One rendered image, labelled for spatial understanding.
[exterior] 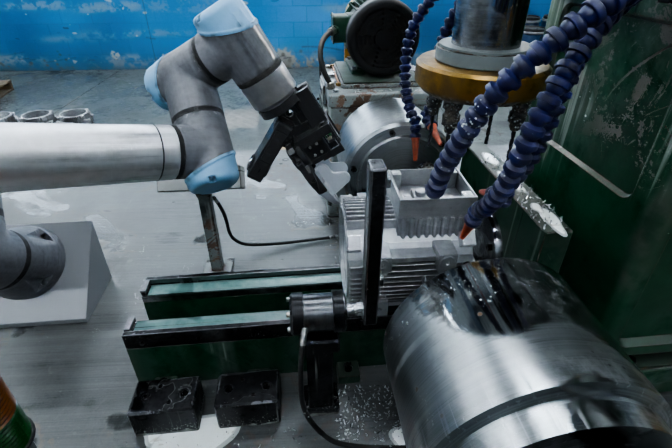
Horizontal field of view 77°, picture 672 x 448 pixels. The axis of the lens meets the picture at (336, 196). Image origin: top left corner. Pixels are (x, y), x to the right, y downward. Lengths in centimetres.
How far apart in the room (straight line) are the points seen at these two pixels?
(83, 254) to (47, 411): 31
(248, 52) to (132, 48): 605
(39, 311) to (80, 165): 57
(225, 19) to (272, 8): 553
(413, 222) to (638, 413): 36
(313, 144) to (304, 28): 551
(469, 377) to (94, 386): 68
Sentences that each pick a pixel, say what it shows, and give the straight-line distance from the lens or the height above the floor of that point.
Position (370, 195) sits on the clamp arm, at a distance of 50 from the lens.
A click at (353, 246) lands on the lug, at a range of 64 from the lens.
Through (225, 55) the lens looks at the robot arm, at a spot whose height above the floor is 134.
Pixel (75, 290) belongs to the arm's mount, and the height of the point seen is 85.
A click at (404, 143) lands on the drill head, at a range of 88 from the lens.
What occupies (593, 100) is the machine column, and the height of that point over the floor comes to 127.
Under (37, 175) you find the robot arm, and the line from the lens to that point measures 55.
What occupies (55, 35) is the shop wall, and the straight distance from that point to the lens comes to 703.
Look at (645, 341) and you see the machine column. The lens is 85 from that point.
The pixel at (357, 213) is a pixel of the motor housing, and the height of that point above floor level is 110.
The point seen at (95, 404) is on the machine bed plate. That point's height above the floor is 80.
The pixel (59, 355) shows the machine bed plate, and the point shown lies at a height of 80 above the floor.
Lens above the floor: 147
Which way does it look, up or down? 31 degrees down
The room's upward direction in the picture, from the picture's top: straight up
